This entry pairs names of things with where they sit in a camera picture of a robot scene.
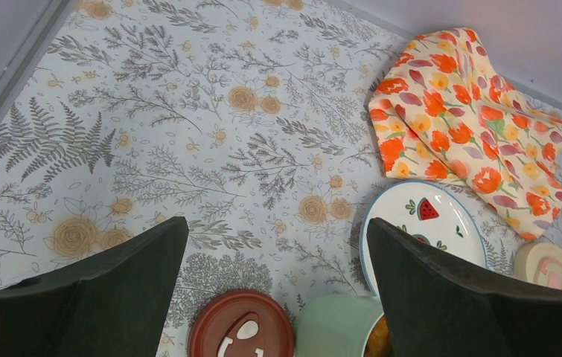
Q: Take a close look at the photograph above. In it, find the red brown round lid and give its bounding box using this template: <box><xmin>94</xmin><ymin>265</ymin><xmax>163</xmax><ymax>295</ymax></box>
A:
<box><xmin>188</xmin><ymin>289</ymin><xmax>295</xmax><ymax>357</ymax></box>

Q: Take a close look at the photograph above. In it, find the white plate blue rim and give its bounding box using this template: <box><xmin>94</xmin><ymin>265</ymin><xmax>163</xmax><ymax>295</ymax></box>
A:
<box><xmin>359</xmin><ymin>181</ymin><xmax>489</xmax><ymax>296</ymax></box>

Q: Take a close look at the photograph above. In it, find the floral orange cloth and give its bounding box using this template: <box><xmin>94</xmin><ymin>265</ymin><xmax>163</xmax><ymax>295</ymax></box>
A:
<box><xmin>368</xmin><ymin>28</ymin><xmax>562</xmax><ymax>241</ymax></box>

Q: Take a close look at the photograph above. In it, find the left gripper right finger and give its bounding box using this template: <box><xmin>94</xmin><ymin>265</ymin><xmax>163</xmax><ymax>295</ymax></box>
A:
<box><xmin>366</xmin><ymin>218</ymin><xmax>562</xmax><ymax>356</ymax></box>

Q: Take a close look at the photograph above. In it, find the floral tablecloth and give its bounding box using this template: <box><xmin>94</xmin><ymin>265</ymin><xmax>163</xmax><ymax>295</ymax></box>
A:
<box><xmin>0</xmin><ymin>0</ymin><xmax>562</xmax><ymax>357</ymax></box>

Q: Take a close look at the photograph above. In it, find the green container cup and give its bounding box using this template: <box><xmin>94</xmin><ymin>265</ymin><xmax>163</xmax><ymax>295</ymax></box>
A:
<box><xmin>294</xmin><ymin>294</ymin><xmax>394</xmax><ymax>356</ymax></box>

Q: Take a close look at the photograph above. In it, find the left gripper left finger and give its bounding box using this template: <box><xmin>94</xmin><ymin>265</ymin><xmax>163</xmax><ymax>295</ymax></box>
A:
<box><xmin>0</xmin><ymin>217</ymin><xmax>188</xmax><ymax>356</ymax></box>

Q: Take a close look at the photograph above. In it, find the cream lid pink handle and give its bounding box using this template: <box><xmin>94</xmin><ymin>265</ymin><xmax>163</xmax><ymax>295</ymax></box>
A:
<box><xmin>513</xmin><ymin>242</ymin><xmax>562</xmax><ymax>290</ymax></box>

